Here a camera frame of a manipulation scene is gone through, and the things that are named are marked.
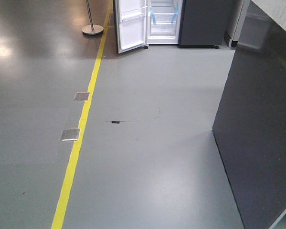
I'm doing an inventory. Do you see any far metal floor plate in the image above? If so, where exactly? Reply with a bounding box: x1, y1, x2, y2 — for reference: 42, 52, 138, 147
74, 92, 90, 101

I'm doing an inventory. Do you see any fridge door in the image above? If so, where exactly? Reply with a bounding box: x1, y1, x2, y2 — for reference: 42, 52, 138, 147
113, 0, 148, 54

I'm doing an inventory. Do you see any metal floor plate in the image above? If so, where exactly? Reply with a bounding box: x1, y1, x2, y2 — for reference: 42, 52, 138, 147
74, 92, 90, 101
61, 128, 80, 142

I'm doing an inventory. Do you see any near metal floor plate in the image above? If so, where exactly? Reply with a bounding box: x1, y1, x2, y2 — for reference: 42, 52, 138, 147
61, 128, 80, 142

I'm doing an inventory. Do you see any open white fridge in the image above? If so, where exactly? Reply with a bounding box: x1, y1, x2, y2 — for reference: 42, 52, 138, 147
147, 0, 183, 44

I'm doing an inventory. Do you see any dark grey cabinet panel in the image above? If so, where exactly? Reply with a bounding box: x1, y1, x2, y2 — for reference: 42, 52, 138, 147
212, 21, 286, 229

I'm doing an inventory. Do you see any metal floor stand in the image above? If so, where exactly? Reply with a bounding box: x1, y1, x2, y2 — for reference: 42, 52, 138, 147
82, 0, 104, 35

